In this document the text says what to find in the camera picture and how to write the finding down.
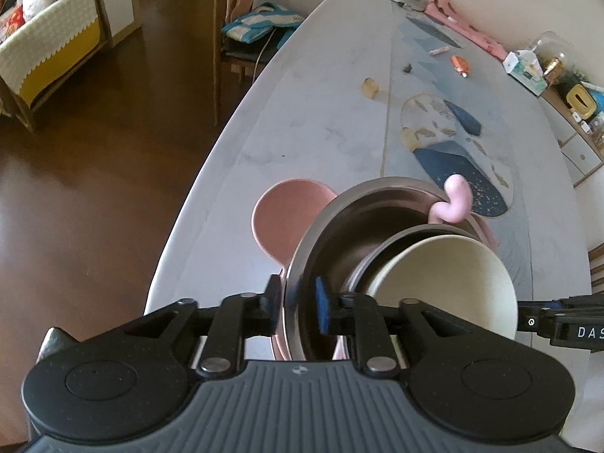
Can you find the pink pot with steel lining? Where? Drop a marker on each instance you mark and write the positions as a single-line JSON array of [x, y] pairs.
[[454, 198]]

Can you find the dark wooden slatted chair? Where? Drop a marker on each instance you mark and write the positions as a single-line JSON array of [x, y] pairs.
[[597, 269]]

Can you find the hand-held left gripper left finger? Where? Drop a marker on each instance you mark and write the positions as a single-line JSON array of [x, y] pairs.
[[275, 309]]

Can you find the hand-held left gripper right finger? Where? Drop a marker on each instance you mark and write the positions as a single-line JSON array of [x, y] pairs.
[[322, 306]]

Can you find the orange flat gadget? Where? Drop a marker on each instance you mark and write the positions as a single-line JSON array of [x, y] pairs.
[[460, 64]]

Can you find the pink pen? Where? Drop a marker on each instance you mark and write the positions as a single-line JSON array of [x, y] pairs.
[[439, 51]]

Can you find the blue striped cushion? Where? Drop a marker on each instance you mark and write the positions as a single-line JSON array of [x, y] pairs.
[[259, 23]]

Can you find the tissue box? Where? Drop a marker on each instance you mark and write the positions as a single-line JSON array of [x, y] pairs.
[[524, 73]]

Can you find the white sideboard cabinet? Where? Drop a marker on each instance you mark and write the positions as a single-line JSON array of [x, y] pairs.
[[580, 151]]

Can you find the stainless steel bowl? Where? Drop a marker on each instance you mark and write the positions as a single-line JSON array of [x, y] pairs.
[[339, 236]]

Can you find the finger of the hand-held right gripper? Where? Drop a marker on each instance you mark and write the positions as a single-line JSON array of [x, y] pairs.
[[535, 318]]

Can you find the sofa with cream cover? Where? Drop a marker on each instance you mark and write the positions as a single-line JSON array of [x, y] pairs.
[[52, 52]]

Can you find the small dark lump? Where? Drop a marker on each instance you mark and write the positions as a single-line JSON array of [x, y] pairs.
[[407, 68]]

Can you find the yellow tissue holder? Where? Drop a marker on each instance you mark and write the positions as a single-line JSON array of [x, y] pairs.
[[580, 99]]

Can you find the glass fishbowl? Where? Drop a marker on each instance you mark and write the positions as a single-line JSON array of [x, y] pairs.
[[554, 54]]

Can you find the pink cloth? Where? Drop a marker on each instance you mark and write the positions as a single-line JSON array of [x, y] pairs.
[[465, 28]]

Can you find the cream bowl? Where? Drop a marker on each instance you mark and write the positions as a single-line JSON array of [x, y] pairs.
[[448, 283]]

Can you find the pink bear-shaped plate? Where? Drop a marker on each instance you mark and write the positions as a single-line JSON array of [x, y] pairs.
[[283, 217]]

